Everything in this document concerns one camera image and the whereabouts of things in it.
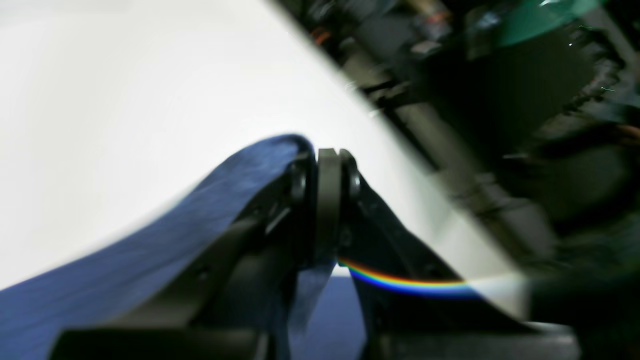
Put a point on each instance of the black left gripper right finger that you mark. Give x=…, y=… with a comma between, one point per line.
x=414, y=305

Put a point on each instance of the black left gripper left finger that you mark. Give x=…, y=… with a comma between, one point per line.
x=232, y=301

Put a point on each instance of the blue t-shirt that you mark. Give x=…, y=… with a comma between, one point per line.
x=326, y=321

